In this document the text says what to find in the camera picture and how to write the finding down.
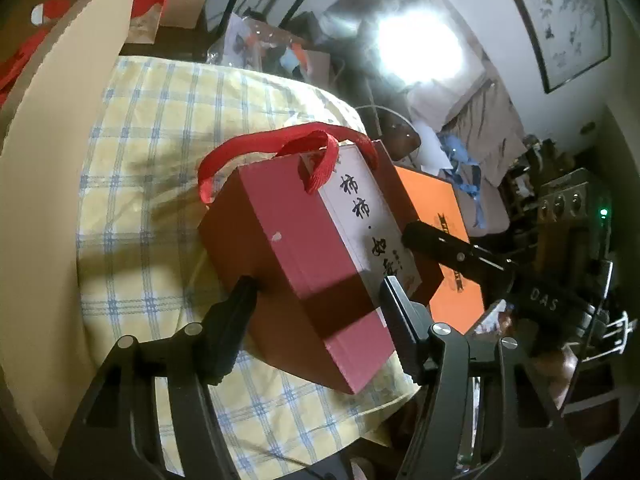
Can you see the yellow checked tablecloth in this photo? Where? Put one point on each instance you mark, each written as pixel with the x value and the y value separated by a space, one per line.
pixel 150 160

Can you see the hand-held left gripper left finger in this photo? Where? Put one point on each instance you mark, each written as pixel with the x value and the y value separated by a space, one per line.
pixel 232 325

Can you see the person's right hand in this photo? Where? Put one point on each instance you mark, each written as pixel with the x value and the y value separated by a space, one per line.
pixel 562 375

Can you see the framed ink painting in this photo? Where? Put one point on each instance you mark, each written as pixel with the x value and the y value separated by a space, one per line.
pixel 565 25

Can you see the clear plastic bag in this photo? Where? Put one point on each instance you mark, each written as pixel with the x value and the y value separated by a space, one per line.
pixel 260 45

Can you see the bright lamp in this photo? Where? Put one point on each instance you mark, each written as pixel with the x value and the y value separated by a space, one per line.
pixel 417 45

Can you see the blue ribbon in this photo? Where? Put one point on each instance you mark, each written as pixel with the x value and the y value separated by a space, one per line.
pixel 465 170

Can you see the orange box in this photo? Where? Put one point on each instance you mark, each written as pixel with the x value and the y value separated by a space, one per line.
pixel 435 200

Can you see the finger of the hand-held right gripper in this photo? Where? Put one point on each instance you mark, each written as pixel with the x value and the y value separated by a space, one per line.
pixel 445 247

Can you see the brown cardboard box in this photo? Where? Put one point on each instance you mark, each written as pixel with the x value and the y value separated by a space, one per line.
pixel 60 110

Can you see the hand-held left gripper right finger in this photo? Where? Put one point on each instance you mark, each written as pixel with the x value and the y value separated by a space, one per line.
pixel 405 320

